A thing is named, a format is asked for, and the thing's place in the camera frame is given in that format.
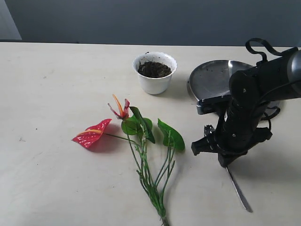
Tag stainless steel spoon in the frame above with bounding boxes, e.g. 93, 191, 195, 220
203, 124, 253, 213

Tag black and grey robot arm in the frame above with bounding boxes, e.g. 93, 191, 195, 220
188, 48, 301, 167

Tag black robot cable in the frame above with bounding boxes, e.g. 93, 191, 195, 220
245, 38, 283, 132

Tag artificial red anthurium plant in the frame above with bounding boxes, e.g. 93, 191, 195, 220
72, 96, 185, 226

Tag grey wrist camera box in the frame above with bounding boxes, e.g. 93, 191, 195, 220
197, 95, 231, 116

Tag round stainless steel plate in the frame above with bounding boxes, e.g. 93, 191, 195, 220
187, 60, 253, 114

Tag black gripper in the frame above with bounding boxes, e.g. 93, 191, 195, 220
191, 99, 272, 168

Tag white plastic flower pot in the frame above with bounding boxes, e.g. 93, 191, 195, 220
133, 52, 177, 95

